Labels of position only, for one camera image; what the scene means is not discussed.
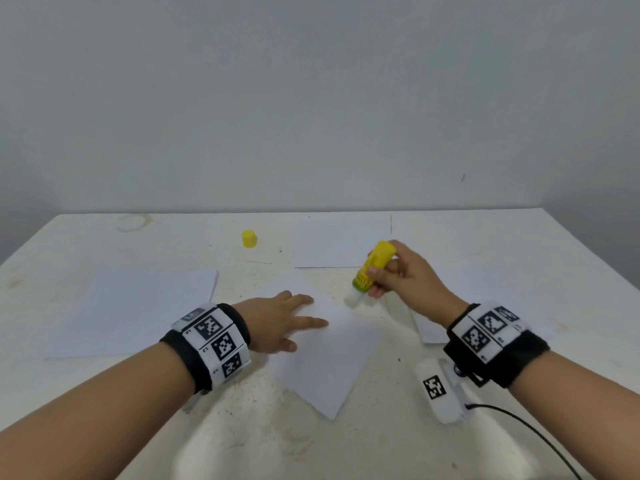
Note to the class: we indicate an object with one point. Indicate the person's right hand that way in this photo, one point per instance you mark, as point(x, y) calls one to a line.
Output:
point(420, 285)

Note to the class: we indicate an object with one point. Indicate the person's left hand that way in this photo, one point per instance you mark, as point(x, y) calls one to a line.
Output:
point(280, 320)

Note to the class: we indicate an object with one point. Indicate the stack of white paper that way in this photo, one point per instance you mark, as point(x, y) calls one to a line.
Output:
point(130, 313)
point(440, 325)

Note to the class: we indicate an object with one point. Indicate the yellow glue stick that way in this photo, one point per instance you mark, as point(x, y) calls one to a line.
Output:
point(372, 269)

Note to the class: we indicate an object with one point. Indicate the glued white paper sheet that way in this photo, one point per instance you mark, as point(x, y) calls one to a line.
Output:
point(335, 360)
point(335, 243)

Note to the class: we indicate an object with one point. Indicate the yellow glue cap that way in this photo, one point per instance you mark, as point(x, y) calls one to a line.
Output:
point(249, 238)

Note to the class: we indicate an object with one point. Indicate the person's right forearm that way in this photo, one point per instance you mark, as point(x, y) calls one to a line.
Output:
point(590, 420)

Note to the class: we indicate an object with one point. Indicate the person's left forearm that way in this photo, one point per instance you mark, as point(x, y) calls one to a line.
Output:
point(90, 420)

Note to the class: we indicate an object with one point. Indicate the black marker wristband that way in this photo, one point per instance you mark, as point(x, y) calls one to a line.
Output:
point(208, 347)
point(497, 343)

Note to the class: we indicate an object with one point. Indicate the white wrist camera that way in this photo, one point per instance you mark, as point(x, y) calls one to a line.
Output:
point(192, 403)
point(438, 390)

